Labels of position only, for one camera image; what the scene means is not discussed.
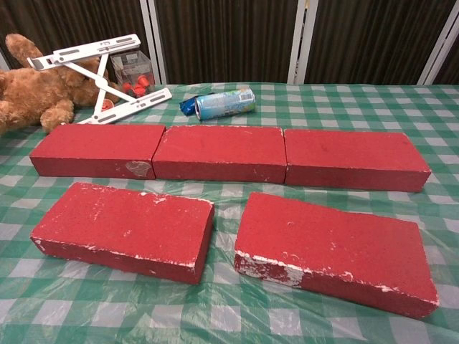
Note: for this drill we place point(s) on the red brick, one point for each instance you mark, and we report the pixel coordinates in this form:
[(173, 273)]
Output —
[(125, 229), (97, 147), (351, 157), (330, 247), (218, 150)]

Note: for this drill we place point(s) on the clear plastic table cover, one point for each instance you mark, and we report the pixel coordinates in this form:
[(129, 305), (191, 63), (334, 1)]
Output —
[(107, 308)]

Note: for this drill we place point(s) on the dark blue snack packet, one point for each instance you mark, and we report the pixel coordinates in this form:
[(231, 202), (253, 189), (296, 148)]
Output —
[(186, 106)]

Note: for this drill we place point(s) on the brown plush teddy bear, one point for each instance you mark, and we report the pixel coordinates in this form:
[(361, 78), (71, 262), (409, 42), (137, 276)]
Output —
[(28, 93)]

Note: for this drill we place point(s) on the dark brown pleated curtain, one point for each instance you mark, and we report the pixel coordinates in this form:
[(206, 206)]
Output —
[(229, 36)]

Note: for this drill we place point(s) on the clear plastic box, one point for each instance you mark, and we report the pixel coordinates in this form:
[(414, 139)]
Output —
[(131, 66)]

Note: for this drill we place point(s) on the white folding laptop stand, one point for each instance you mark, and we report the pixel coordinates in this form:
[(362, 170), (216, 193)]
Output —
[(89, 48)]

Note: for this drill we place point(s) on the green white checked tablecloth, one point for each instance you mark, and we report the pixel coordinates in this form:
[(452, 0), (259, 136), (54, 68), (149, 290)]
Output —
[(229, 319)]

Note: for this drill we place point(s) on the white metal frame post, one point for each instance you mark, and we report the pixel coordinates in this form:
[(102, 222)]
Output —
[(301, 39), (443, 43), (154, 39), (3, 61)]

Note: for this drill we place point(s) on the small red cap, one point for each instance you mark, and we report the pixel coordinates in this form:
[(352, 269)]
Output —
[(127, 87), (138, 91), (143, 81)]

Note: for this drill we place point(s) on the orange round cap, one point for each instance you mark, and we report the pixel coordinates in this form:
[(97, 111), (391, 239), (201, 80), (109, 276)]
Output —
[(107, 105)]

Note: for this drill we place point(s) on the blue green drink can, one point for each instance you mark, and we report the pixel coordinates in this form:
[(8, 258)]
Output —
[(226, 104)]

